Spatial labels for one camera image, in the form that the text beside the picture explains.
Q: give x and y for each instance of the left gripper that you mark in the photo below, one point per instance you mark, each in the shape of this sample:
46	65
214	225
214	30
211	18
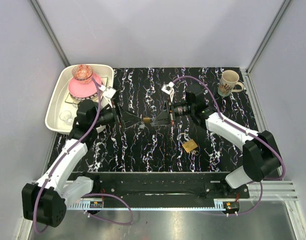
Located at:
126	115

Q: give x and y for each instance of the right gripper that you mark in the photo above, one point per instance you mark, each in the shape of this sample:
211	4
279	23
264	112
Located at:
163	118

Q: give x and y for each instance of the small brass padlock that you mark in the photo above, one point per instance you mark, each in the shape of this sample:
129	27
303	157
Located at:
146	120

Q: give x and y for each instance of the large brass padlock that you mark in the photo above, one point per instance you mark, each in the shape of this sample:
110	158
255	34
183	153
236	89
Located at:
188	144

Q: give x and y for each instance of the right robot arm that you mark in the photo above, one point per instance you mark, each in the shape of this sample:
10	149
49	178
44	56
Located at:
259	149

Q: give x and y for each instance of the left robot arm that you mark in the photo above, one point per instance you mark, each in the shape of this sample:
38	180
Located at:
46	201

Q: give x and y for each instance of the patterned plate stack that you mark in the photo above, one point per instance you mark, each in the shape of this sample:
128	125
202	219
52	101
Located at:
86	96

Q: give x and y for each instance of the pink upturned bowl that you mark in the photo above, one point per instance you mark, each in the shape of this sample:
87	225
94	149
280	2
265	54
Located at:
82	87

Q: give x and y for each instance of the clear drinking glass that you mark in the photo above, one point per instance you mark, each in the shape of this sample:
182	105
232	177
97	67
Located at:
66	117

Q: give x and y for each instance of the red patterned small bowl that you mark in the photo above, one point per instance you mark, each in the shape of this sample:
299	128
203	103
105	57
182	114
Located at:
82	73

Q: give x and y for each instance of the white plastic tray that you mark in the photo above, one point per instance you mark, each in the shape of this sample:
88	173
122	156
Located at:
62	101

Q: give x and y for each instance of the cream seashell mug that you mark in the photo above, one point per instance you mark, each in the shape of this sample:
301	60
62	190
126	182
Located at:
229	82

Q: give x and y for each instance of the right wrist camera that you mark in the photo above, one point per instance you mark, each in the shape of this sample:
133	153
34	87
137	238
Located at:
169	89

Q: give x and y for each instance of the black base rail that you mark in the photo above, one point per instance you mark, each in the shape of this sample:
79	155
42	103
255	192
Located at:
153	190

